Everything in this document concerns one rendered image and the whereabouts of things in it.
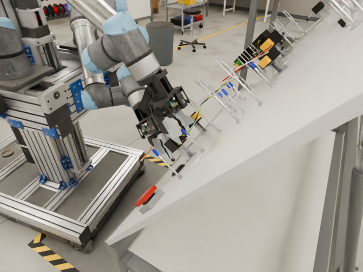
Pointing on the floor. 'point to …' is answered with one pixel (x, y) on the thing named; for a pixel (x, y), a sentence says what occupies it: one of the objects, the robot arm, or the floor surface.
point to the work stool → (191, 27)
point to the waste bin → (161, 40)
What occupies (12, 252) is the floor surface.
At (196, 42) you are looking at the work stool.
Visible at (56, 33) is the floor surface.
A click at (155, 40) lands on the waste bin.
